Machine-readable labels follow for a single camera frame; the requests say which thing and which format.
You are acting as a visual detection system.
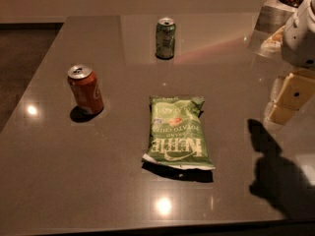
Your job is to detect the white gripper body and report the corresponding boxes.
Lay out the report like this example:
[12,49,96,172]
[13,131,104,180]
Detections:
[282,0,315,68]

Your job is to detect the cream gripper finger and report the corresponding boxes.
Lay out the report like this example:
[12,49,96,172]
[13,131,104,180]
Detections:
[266,68,315,125]

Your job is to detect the orange soda can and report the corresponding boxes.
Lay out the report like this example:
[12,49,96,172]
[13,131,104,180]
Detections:
[67,64,103,115]

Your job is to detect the silver dispenser stand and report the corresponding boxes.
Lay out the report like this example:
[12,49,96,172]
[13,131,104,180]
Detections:
[249,0,295,59]

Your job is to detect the green soda can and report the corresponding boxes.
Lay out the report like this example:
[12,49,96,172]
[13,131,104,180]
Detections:
[156,17,176,60]

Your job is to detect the green Kettle chips bag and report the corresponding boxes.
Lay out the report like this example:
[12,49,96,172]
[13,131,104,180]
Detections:
[142,96,215,170]

